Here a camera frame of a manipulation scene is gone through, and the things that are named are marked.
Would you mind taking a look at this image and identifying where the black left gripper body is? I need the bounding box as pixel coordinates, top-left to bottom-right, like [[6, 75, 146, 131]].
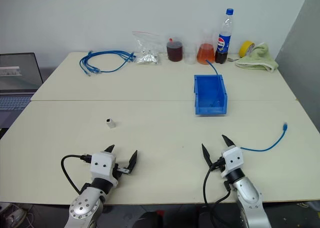
[[112, 163, 131, 181]]

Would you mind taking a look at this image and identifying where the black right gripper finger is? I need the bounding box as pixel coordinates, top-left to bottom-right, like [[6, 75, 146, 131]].
[[201, 143, 213, 169], [221, 134, 236, 148]]

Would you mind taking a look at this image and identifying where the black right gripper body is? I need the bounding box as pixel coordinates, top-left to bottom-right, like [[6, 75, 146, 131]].
[[212, 156, 226, 173]]

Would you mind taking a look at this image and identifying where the small white connector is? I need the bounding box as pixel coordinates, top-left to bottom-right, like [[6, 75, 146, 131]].
[[105, 117, 118, 129]]

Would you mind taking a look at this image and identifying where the blue Ethernet cable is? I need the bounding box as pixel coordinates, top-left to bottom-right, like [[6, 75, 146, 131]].
[[239, 122, 289, 153]]

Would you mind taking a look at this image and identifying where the blue plastic bin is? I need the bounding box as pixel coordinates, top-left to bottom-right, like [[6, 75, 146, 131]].
[[193, 74, 229, 118]]

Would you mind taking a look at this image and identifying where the dark rounded shape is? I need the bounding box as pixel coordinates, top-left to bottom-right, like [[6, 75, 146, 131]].
[[136, 210, 164, 228]]

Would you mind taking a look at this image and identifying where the light green towel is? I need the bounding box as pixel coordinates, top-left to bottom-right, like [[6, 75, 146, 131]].
[[234, 43, 279, 73]]

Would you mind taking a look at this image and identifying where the flask of orange liquid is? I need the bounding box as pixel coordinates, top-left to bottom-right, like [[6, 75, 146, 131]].
[[196, 29, 217, 66]]

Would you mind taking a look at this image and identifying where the small clear empty beaker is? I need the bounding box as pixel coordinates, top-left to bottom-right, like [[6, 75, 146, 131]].
[[184, 44, 197, 65]]

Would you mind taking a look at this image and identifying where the yellow tape roll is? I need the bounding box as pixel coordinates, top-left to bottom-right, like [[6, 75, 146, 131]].
[[238, 40, 256, 59]]

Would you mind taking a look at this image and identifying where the cola bottle with blue cap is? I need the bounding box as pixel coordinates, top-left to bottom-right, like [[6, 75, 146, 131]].
[[214, 8, 235, 65]]

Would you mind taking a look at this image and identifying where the clear zip bag of connectors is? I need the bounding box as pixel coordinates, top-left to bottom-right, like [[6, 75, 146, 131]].
[[131, 31, 162, 66]]

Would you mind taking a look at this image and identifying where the beaker of dark red liquid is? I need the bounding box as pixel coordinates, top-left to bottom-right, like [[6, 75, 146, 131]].
[[166, 37, 185, 63]]

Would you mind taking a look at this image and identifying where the grey laptop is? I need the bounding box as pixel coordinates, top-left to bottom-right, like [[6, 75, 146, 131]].
[[0, 52, 45, 129]]

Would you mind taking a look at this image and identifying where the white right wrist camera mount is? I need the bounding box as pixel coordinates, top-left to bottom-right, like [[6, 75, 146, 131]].
[[220, 146, 245, 179]]

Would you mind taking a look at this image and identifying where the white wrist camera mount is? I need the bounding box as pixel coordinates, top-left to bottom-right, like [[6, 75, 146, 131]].
[[220, 146, 245, 179], [89, 151, 119, 185]]

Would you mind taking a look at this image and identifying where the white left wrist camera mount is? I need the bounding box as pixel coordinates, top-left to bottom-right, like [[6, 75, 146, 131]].
[[89, 151, 119, 185]]

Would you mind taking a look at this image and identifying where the thin blue cable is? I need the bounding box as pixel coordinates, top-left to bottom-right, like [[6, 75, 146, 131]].
[[205, 59, 224, 109]]

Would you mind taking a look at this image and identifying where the clutter with white wires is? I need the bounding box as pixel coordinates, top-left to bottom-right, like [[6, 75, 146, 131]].
[[0, 201, 35, 228]]

